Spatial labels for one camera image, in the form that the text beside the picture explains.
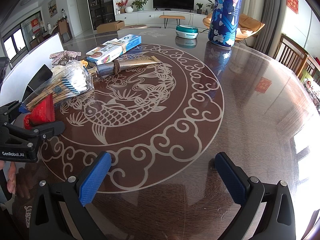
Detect red tube package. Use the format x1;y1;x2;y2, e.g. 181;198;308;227
23;94;55;130

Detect bag of cotton swabs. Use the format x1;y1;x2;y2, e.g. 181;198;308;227
22;67;94;111

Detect rhinestone bow hair clip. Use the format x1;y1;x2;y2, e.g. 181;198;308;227
49;50;81;66

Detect gold silver cosmetic tube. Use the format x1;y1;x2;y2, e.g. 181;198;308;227
87;56;161;77

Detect black odor removing bar box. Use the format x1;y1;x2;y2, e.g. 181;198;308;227
22;64;53;101

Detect person's left hand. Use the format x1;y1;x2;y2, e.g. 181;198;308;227
7;162;16;194

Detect white cardboard storage box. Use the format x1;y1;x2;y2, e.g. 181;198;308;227
0;34;63;106

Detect blue white medicine box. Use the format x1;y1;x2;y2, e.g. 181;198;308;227
86;34;142;66

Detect brown cardboard box on floor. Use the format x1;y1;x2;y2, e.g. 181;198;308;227
97;21;125;34

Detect wooden dining chair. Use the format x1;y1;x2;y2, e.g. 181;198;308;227
273;34;319;85

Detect round wooden floor cushion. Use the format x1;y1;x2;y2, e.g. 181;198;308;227
121;24;148;30

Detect dark glass display cabinet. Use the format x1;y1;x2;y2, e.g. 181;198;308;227
87;0;115;31

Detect red flower vase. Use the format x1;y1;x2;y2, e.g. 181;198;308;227
116;0;129;14

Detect white tv cabinet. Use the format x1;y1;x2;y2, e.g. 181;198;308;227
116;10;207;29

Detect green potted plant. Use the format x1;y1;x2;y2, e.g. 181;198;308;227
131;0;148;11

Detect orange lounge chair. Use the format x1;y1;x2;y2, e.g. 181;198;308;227
218;14;265;41

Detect teal white round container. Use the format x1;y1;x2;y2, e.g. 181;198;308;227
175;24;199;39

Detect wooden bench black legs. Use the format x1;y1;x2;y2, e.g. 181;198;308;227
159;15;185;29

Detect small potted plant right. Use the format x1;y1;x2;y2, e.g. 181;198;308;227
196;3;203;14

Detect tall blue patterned bottle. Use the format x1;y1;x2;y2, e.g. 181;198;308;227
208;0;242;48

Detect grey curtain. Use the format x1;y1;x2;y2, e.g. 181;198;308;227
253;0;285;54

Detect red wall hanging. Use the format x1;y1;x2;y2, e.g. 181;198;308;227
286;0;299;14

